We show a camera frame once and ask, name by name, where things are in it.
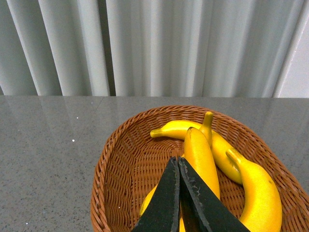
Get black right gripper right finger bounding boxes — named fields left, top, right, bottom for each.
left=178, top=158, right=248, bottom=232

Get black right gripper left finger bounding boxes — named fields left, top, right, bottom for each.
left=133, top=157, right=180, bottom=232

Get yellow banana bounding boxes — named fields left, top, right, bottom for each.
left=139, top=112, right=213, bottom=232
left=226, top=148, right=282, bottom=232
left=150, top=120, right=242, bottom=184
left=183, top=127, right=221, bottom=199

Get brown wicker basket right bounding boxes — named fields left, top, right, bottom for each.
left=90, top=105, right=309, bottom=232

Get yellow banana in basket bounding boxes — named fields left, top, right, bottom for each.
left=150, top=120, right=242, bottom=184

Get grey pleated curtain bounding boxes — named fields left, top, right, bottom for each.
left=0, top=0, right=309, bottom=98

